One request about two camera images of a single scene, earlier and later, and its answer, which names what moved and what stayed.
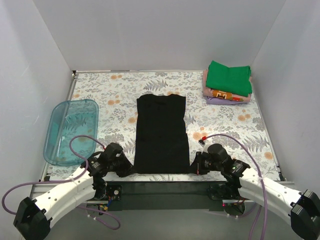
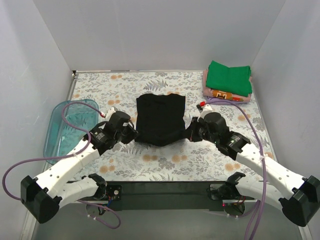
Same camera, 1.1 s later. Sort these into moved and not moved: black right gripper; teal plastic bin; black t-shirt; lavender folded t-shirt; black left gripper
Moved: black left gripper; black t-shirt; black right gripper
Not moved: lavender folded t-shirt; teal plastic bin
